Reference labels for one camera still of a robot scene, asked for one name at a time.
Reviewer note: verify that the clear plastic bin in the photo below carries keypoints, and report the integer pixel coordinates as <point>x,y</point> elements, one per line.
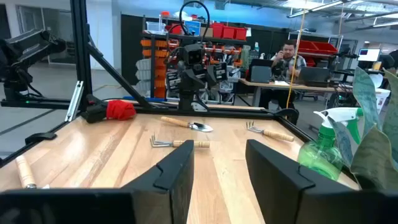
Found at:
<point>155,27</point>

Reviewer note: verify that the black background robot arm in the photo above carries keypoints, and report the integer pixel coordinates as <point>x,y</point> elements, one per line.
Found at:
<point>25,59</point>

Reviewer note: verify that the wooden office desk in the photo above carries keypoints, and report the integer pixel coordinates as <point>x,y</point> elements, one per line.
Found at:
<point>311,88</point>

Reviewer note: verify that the green spray bottle white trigger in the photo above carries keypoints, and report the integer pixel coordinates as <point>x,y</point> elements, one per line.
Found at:
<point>323,155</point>

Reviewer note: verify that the orange small-parts bin stack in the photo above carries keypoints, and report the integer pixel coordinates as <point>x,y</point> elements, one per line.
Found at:
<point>160,73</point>

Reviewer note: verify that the black equipment case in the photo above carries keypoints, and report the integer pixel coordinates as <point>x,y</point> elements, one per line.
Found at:
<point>260,74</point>

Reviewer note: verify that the black frame corner bracket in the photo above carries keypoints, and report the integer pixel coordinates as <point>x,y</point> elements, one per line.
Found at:
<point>287,115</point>

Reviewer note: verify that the silver aluminium bracket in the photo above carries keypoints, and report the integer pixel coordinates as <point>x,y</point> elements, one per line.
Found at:
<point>74,101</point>

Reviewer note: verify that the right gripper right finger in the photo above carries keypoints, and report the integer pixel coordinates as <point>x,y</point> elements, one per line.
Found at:
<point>280,193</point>

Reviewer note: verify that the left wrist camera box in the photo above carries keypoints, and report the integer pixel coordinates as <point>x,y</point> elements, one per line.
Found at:
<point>193,55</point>

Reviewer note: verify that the red and black gardening glove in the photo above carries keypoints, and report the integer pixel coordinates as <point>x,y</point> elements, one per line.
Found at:
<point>121,110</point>

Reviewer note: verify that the blue cardboard box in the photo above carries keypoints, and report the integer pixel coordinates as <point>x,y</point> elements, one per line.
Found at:
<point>192,28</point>

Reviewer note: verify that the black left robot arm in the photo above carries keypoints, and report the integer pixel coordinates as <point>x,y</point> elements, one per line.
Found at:
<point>188,99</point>

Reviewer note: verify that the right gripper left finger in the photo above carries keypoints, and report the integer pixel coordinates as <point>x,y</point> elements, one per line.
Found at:
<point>168,193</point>

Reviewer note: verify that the large red plastic bin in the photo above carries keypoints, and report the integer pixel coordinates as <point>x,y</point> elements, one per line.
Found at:
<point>325,48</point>
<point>306,46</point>

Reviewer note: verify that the background computer monitor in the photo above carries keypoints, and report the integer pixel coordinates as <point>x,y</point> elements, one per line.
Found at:
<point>369,54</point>

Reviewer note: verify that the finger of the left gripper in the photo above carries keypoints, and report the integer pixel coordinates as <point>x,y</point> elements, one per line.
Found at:
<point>220,71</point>
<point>174,80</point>

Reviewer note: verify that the red plastic storage bin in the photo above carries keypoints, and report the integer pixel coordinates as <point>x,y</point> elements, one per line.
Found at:
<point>217,31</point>
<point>240,34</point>
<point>229,33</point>

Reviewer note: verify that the snake plant in white pot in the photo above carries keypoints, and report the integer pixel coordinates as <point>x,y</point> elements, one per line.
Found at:
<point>373,161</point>

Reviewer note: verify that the person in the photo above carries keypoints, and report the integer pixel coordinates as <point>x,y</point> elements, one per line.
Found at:
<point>287,62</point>

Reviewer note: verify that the black storage rack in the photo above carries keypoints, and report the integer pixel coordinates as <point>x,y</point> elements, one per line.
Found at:
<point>152,77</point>

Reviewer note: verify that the black frame clip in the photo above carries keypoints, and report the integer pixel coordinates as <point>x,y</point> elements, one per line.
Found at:
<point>40,138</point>

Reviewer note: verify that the black laptop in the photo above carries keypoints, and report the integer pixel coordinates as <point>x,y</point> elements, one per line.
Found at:
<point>314,76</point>

